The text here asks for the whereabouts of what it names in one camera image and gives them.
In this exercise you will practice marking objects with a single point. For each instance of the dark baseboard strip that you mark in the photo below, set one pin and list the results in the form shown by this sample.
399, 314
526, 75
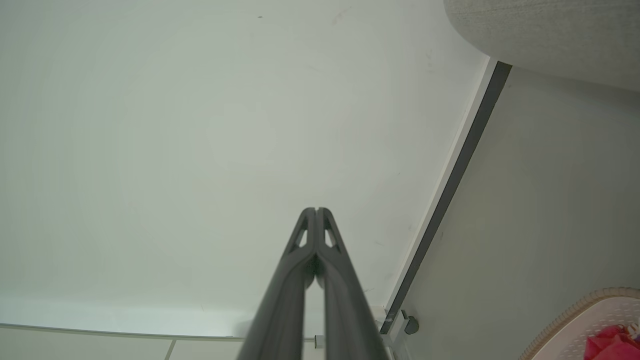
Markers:
452, 185

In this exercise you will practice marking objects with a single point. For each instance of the dark round foot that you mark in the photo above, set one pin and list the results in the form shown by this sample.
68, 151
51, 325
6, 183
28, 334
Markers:
412, 325

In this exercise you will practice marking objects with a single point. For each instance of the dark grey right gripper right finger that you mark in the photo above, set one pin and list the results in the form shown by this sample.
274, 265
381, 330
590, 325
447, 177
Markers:
347, 320

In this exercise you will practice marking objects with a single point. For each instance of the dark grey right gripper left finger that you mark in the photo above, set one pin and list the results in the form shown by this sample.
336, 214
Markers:
280, 320

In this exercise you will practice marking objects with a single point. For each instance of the beige woven laundry basket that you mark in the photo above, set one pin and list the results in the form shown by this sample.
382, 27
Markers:
565, 330

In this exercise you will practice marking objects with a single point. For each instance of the red garment with white trim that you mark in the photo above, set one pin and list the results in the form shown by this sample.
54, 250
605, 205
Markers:
610, 345

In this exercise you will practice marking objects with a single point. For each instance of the grey fabric sofa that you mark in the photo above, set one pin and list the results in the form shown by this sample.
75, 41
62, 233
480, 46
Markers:
560, 35

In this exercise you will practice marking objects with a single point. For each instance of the light metal frame bar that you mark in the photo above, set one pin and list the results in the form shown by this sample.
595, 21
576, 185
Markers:
395, 335

